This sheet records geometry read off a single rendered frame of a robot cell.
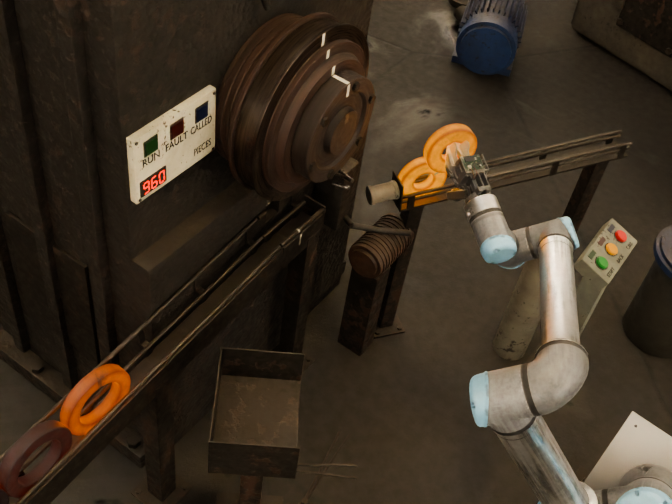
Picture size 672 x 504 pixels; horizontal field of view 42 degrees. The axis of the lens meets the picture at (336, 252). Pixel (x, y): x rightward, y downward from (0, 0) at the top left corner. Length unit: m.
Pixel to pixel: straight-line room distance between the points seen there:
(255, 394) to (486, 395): 0.60
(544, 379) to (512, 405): 0.09
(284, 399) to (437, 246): 1.45
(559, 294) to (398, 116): 2.09
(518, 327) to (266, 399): 1.14
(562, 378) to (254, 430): 0.74
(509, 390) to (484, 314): 1.39
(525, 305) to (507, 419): 1.05
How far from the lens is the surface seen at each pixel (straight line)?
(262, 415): 2.16
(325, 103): 1.99
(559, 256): 2.24
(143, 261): 2.10
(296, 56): 1.95
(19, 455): 1.98
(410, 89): 4.23
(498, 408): 1.92
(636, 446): 2.61
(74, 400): 2.03
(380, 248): 2.66
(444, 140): 2.41
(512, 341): 3.09
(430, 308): 3.24
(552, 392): 1.90
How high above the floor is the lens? 2.42
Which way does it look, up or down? 46 degrees down
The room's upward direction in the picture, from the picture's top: 10 degrees clockwise
